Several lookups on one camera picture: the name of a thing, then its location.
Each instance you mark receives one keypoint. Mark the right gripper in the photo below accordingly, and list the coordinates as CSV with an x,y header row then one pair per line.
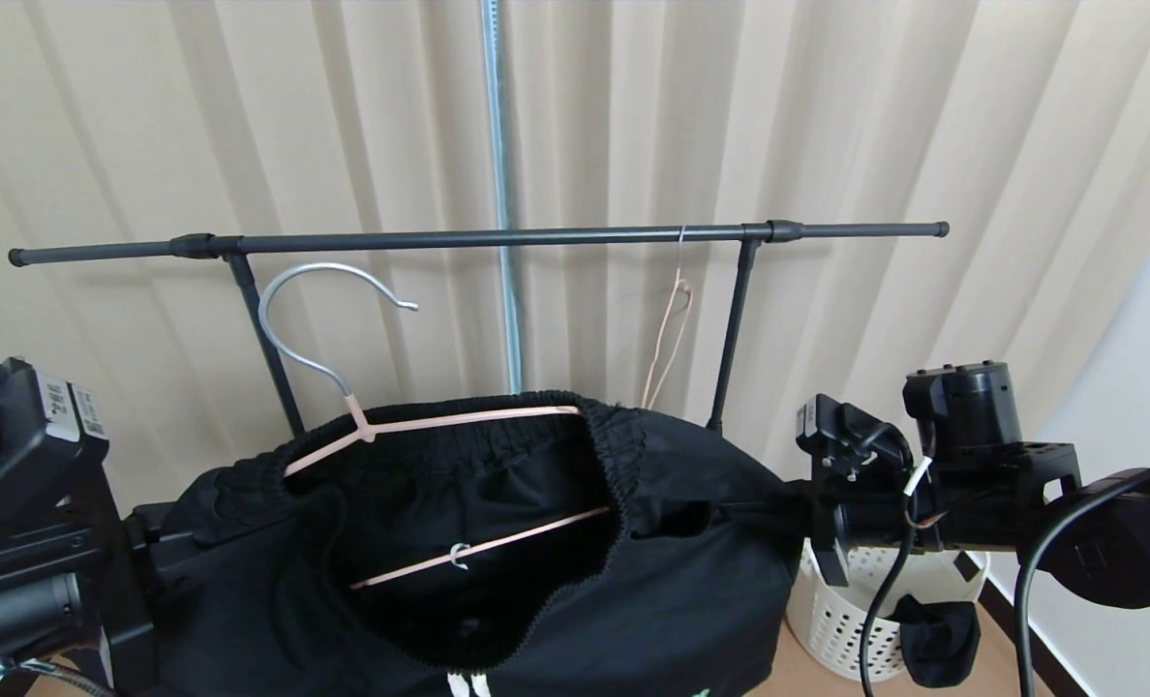
x,y
875,523

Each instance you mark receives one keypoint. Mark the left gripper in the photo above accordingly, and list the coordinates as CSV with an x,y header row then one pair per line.
x,y
23,615

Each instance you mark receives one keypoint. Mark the black shorts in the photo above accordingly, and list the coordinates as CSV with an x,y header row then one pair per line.
x,y
681,600

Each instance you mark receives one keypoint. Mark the pink clothes hanger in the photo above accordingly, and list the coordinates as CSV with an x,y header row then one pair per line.
x,y
420,422
670,329

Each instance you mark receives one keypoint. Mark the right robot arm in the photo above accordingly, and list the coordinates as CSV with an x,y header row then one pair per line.
x,y
1117,542

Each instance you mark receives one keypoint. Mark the white laundry basket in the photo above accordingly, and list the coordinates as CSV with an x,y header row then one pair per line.
x,y
827,620

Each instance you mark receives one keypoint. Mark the black clothes rack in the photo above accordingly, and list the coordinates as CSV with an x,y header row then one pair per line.
x,y
439,238

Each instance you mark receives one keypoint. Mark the black garment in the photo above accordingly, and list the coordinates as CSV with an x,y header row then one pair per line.
x,y
938,644

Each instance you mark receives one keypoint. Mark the beige curtain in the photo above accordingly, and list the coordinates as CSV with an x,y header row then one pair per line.
x,y
827,116

